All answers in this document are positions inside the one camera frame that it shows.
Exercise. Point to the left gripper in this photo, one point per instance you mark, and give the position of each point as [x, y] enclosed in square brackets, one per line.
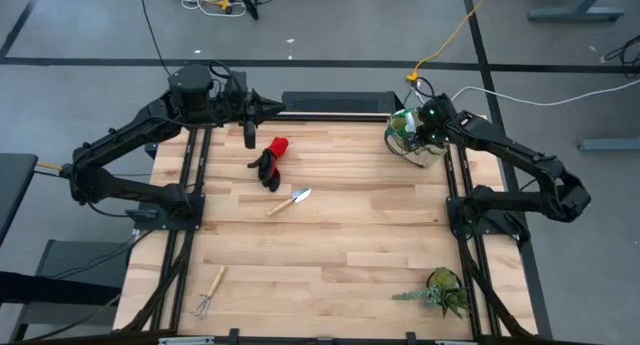
[235, 105]

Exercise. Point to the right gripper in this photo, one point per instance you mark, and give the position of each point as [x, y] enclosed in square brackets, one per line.
[435, 120]

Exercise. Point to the beige gardening bag green trim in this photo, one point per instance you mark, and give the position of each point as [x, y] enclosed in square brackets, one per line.
[430, 157]

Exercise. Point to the red and black gardening glove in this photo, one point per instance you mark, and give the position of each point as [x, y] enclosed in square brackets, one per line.
[270, 165]

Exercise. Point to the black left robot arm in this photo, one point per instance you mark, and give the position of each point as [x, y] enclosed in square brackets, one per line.
[125, 130]

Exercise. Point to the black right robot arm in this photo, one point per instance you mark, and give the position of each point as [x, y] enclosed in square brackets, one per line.
[505, 145]

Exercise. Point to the black ventilated case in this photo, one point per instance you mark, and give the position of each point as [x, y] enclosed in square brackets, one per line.
[340, 102]

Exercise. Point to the artificial potted succulent plant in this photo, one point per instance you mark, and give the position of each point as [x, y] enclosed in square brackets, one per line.
[442, 285]

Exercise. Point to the grey desk leg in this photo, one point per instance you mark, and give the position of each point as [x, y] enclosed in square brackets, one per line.
[575, 14]

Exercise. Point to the grey desk foot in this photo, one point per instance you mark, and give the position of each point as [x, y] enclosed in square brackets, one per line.
[610, 145]

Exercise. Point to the silver aluminium extrusion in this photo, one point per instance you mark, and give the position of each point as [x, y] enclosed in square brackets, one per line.
[462, 342]
[185, 341]

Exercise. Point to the black desk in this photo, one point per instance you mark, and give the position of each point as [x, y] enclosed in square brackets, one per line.
[15, 195]

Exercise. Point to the black beam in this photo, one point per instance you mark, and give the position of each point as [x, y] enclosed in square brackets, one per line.
[50, 287]

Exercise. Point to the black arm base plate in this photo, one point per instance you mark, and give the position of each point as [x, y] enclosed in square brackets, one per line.
[145, 224]
[457, 225]

